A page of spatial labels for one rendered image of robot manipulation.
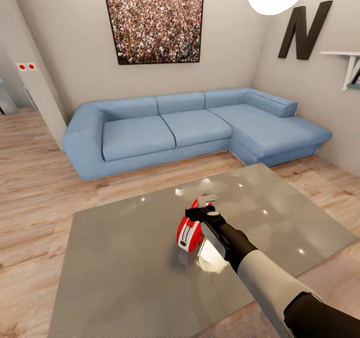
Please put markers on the shelf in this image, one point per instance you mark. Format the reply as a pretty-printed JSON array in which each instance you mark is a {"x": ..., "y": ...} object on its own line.
[{"x": 351, "y": 72}]

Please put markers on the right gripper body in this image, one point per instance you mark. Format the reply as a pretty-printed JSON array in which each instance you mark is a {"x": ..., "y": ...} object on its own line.
[{"x": 194, "y": 213}]

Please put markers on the decorative sign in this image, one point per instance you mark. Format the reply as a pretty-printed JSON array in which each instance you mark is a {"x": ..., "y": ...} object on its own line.
[{"x": 298, "y": 26}]

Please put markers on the radio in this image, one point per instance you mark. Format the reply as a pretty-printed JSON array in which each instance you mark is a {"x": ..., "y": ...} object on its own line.
[{"x": 189, "y": 233}]

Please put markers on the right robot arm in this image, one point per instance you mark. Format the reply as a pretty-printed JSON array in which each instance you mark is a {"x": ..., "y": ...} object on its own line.
[{"x": 294, "y": 310}]

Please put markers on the coffee table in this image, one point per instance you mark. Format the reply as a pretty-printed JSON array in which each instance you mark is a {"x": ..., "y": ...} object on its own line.
[{"x": 124, "y": 275}]

